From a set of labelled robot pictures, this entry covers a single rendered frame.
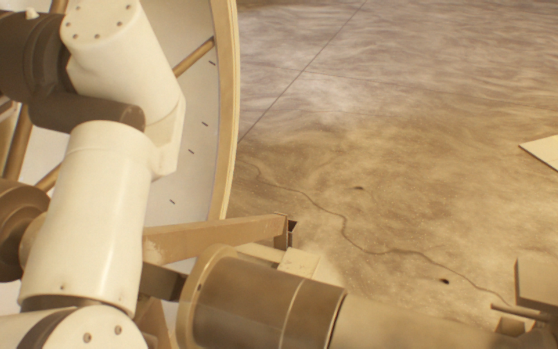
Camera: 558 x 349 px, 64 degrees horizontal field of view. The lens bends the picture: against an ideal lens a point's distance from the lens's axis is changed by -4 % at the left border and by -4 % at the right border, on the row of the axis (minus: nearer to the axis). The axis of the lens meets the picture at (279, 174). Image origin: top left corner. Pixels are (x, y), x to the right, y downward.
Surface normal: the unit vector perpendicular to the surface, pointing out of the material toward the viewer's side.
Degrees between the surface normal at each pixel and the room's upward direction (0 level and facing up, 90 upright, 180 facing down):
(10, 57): 67
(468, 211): 0
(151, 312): 90
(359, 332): 23
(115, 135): 34
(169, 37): 92
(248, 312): 39
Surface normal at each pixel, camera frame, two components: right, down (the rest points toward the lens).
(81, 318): 0.45, -0.82
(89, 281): 0.48, -0.46
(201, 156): -0.33, 0.15
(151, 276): -0.22, -0.29
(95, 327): 0.91, -0.21
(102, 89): -0.33, 0.83
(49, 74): 0.42, 0.39
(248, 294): -0.10, -0.64
